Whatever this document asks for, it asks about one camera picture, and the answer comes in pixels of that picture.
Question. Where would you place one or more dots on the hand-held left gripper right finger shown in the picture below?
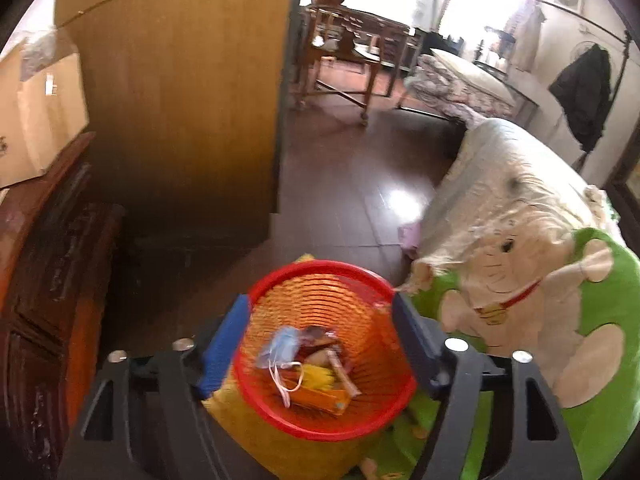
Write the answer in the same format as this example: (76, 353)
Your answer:
(415, 345)

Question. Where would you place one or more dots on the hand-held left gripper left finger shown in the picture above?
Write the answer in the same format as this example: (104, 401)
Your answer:
(225, 355)

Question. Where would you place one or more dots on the blue face mask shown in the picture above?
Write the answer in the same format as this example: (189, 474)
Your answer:
(280, 347)

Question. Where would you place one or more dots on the red mesh wastebasket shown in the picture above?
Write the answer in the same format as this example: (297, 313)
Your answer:
(350, 320)

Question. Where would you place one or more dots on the white paper bag red print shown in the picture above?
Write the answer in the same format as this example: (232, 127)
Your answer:
(342, 372)

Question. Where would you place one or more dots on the orange cardboard box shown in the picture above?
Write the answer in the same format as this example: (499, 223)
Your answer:
(320, 400)

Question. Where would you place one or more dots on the yellow fabric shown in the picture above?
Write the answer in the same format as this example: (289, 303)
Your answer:
(250, 435)

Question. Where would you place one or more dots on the pink cloth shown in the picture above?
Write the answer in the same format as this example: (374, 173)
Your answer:
(411, 237)

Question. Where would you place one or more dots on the dark carved wooden cabinet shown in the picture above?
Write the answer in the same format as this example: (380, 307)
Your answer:
(45, 285)

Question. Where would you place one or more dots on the light wooden wardrobe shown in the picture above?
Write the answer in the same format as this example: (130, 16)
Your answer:
(175, 110)

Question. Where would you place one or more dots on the red and white floral quilt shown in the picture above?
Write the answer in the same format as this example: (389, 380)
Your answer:
(450, 92)

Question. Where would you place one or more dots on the white pillow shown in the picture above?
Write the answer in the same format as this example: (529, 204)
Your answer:
(470, 67)

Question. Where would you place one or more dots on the large cardboard box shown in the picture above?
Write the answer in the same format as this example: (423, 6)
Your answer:
(45, 120)

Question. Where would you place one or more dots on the black jacket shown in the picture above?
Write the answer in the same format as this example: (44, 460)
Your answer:
(582, 95)

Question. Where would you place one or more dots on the wooden chair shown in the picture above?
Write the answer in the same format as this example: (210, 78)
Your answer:
(327, 45)

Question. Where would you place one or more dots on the wooden dining table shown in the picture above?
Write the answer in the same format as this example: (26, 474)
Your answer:
(385, 27)

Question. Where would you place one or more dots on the curtain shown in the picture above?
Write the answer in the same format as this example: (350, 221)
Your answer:
(527, 35)

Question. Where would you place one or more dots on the electric fan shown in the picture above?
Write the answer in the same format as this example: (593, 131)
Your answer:
(580, 52)

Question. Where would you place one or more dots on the clear plastic bag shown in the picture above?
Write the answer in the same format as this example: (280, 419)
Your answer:
(47, 52)

